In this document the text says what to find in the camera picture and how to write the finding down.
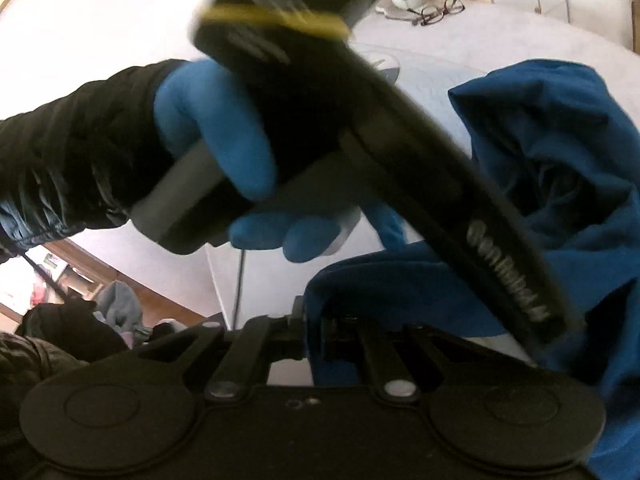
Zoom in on blue zip sweatshirt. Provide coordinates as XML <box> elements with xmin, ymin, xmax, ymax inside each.
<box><xmin>305</xmin><ymin>60</ymin><xmax>639</xmax><ymax>479</ymax></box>

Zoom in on black sleeved left forearm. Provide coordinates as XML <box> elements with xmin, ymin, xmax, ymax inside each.
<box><xmin>1</xmin><ymin>60</ymin><xmax>182</xmax><ymax>261</ymax></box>

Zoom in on blue gloved left hand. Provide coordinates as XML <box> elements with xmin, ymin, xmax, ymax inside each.
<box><xmin>153</xmin><ymin>60</ymin><xmax>406</xmax><ymax>263</ymax></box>

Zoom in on dark framed eyeglasses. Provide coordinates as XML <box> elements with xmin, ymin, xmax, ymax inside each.
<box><xmin>407</xmin><ymin>0</ymin><xmax>465</xmax><ymax>27</ymax></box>

